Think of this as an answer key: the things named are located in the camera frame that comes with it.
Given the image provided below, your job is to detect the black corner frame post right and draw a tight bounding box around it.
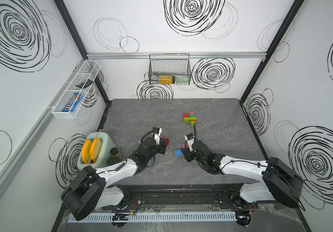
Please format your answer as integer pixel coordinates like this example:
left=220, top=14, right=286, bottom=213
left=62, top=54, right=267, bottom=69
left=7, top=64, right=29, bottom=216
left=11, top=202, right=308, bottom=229
left=240, top=0, right=305, bottom=104

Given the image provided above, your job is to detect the yellow toast slice right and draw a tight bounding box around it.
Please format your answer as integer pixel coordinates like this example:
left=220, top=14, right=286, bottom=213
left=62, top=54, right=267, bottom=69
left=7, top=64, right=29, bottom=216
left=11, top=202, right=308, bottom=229
left=90, top=138, right=102, bottom=163

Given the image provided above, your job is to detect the yellow toast slice left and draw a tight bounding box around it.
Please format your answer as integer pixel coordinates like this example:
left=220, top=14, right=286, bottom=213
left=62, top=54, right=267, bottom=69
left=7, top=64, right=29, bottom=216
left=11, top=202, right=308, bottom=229
left=81, top=139, right=93, bottom=163

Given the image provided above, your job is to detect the black corner frame post left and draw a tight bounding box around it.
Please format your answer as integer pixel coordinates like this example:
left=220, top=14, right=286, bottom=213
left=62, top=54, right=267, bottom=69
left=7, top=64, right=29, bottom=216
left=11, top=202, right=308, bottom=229
left=54, top=0, right=111, bottom=105

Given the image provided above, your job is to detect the blue lego brick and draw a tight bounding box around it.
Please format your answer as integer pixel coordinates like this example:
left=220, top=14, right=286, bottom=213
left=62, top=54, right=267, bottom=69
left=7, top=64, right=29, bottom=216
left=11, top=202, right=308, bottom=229
left=175, top=149, right=183, bottom=157

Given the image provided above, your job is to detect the lime green long lego brick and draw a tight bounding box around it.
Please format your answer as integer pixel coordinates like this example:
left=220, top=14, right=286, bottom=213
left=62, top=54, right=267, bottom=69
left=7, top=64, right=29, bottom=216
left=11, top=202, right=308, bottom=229
left=183, top=118, right=197, bottom=122

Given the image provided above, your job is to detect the black corner frame post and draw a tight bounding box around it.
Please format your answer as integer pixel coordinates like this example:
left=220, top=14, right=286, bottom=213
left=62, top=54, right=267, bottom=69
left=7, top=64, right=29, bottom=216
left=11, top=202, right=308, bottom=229
left=54, top=0, right=111, bottom=105
left=240, top=0, right=305, bottom=104

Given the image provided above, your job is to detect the aluminium wall rail left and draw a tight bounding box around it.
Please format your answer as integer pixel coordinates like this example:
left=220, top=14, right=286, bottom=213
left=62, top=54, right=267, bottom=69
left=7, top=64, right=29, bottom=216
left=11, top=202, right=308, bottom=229
left=0, top=62, right=83, bottom=215

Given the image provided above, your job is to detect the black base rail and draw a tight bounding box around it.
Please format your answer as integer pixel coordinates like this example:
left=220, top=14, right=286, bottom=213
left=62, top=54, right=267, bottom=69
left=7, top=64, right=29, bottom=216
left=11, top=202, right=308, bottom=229
left=64, top=185, right=296, bottom=211

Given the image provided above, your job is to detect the aluminium wall rail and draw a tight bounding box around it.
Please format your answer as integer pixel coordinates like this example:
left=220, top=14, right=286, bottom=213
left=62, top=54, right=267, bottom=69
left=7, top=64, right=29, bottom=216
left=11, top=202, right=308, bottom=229
left=0, top=62, right=83, bottom=215
left=87, top=51, right=267, bottom=60

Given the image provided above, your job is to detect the yellow toast slice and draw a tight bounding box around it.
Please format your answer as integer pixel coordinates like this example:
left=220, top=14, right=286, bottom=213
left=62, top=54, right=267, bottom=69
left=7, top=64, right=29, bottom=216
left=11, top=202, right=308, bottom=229
left=90, top=138, right=102, bottom=163
left=81, top=139, right=93, bottom=163

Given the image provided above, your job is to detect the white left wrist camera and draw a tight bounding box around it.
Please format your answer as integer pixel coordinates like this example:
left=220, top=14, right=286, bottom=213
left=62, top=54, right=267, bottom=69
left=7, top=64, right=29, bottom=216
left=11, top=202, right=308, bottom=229
left=152, top=127, right=162, bottom=145

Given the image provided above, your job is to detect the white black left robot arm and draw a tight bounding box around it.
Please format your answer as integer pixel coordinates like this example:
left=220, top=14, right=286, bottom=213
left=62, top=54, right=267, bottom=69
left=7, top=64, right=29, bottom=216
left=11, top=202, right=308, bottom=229
left=61, top=127, right=169, bottom=221

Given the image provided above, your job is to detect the aluminium wall rail back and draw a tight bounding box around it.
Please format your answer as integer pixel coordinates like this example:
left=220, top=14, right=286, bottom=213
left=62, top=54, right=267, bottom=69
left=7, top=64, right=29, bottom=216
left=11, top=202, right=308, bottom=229
left=87, top=51, right=267, bottom=60

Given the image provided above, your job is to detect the mint green toaster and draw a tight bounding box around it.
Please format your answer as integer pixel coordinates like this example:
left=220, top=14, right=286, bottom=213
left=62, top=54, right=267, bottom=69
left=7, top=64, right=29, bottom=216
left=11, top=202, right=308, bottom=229
left=77, top=132, right=116, bottom=170

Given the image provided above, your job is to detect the black wire wall basket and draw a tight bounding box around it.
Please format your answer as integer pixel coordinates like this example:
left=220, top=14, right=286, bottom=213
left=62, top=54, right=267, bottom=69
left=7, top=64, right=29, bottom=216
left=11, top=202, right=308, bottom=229
left=148, top=58, right=192, bottom=85

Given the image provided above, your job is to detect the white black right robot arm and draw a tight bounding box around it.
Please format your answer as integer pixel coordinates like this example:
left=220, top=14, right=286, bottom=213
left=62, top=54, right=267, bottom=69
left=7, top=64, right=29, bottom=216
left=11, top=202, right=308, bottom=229
left=182, top=131, right=304, bottom=208

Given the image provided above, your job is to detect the green item in basket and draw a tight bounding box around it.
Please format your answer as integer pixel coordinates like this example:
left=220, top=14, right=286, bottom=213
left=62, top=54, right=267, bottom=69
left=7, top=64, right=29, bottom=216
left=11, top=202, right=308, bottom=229
left=175, top=74, right=190, bottom=85

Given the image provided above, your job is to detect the black remote control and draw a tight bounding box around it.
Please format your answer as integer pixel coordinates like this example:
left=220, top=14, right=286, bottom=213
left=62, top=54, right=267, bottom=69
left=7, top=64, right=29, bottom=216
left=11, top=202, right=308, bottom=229
left=76, top=79, right=94, bottom=89

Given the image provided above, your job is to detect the white wire shelf basket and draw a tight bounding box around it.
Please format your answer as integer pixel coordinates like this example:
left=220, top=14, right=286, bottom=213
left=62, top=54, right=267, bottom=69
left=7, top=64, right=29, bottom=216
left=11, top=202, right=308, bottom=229
left=52, top=60, right=101, bottom=119

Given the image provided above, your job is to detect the blue candy packet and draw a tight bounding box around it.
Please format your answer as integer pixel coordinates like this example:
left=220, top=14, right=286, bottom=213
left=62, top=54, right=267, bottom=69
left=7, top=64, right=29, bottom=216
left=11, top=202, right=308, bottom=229
left=62, top=93, right=82, bottom=112

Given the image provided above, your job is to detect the white slotted cable duct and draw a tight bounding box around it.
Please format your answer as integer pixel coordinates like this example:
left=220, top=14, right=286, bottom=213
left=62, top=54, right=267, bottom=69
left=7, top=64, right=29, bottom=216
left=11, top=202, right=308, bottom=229
left=79, top=211, right=237, bottom=223

